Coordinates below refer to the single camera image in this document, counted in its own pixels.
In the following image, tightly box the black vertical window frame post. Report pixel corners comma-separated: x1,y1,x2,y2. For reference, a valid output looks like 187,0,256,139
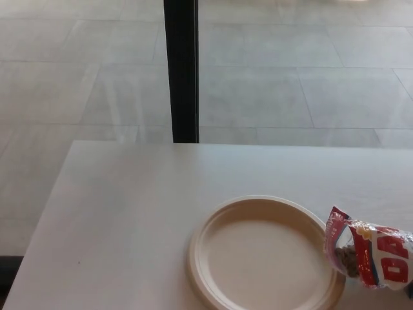
163,0,200,143

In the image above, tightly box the round beige paper plate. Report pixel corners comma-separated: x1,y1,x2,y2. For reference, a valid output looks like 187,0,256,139
185,194,348,308

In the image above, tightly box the red white sunflower seed bag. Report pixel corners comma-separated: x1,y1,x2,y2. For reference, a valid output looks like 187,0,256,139
323,205,413,289

